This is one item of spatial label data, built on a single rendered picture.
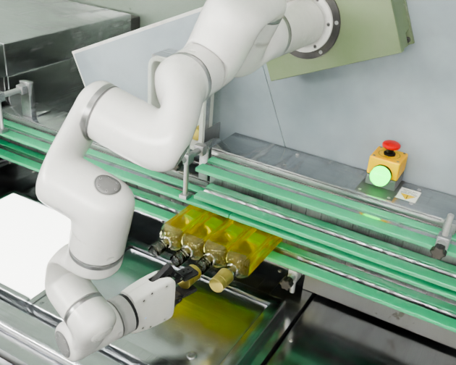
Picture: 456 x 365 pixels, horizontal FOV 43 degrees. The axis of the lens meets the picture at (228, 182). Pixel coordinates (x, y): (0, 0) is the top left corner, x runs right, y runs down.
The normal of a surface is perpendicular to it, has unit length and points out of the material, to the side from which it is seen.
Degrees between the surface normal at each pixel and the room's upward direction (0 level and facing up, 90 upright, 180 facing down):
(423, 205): 90
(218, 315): 90
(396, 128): 0
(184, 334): 90
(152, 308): 75
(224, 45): 31
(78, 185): 53
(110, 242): 58
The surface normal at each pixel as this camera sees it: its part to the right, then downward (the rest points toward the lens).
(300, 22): 0.76, -0.16
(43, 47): 0.87, 0.29
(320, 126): -0.50, 0.37
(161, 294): 0.70, 0.34
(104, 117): -0.22, 0.02
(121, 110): 0.02, -0.39
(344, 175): 0.07, -0.88
